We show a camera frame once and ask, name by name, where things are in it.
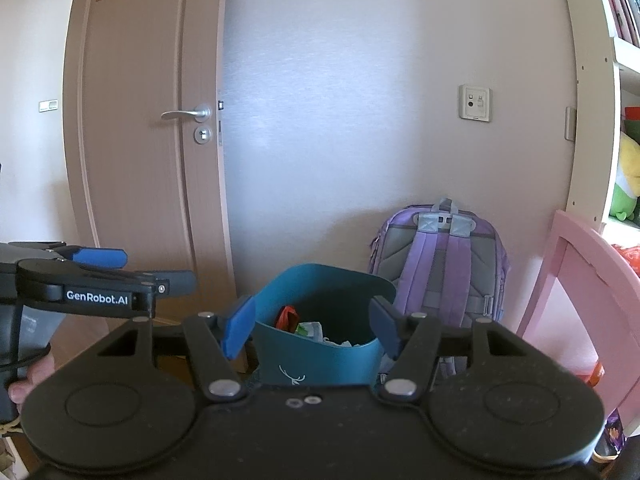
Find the teal trash bin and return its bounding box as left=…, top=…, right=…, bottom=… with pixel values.
left=252, top=263, right=396, bottom=387

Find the left hand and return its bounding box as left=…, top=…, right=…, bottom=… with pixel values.
left=8, top=352, right=55, bottom=412

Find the purple backpack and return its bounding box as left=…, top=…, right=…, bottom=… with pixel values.
left=368, top=197, right=511, bottom=376

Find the silver door lock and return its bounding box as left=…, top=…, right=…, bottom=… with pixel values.
left=193, top=127, right=213, bottom=145

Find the pink chair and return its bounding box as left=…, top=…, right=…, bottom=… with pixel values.
left=516, top=210, right=639, bottom=437

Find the wooden door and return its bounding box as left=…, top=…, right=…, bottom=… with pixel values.
left=63, top=0, right=235, bottom=321

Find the yellow green plush toy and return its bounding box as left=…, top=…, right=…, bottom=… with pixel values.
left=610, top=132, right=639, bottom=221

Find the cream bookshelf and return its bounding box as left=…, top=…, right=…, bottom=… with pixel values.
left=565, top=0, right=639, bottom=233

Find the white wall switch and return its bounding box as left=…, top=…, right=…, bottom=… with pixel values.
left=38, top=100, right=58, bottom=113

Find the silver door handle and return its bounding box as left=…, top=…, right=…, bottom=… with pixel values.
left=160, top=104, right=212, bottom=124

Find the wall socket plate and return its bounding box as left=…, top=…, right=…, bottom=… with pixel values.
left=458, top=84, right=492, bottom=122

